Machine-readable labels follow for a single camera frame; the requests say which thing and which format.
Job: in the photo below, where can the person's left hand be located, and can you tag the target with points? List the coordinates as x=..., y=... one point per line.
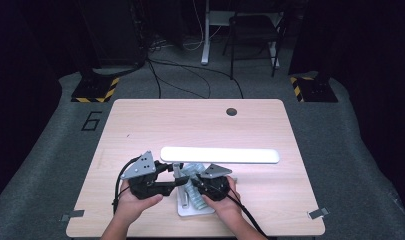
x=131, y=206

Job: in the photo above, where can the black chair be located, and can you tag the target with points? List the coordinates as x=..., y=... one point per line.
x=253, y=28

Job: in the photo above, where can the black yellow striped stand base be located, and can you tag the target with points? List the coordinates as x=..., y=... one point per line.
x=316, y=90
x=95, y=89

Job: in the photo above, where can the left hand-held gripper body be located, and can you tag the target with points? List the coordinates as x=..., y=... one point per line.
x=141, y=166

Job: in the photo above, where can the light blue cloth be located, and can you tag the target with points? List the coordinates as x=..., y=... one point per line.
x=195, y=200

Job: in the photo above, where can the white desk lamp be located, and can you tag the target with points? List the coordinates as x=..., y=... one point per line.
x=220, y=155

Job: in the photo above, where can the person's right hand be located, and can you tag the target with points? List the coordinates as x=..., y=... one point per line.
x=226, y=208

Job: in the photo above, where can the white desk frame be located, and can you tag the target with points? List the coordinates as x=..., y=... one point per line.
x=206, y=40

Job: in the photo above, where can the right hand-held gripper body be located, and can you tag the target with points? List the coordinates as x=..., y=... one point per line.
x=215, y=185

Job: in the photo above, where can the grey tape strip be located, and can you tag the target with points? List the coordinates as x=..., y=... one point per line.
x=73, y=214
x=318, y=213

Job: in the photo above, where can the black cabinet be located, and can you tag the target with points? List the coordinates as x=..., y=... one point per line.
x=113, y=33

